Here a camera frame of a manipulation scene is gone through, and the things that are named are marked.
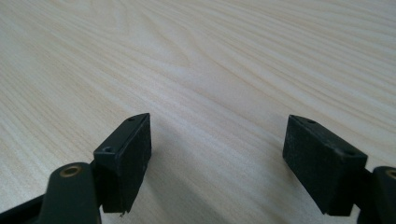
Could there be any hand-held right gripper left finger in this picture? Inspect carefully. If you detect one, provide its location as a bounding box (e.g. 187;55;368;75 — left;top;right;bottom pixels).
92;112;153;217

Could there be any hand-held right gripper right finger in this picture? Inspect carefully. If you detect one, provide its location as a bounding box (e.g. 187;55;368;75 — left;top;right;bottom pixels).
281;114;369;217

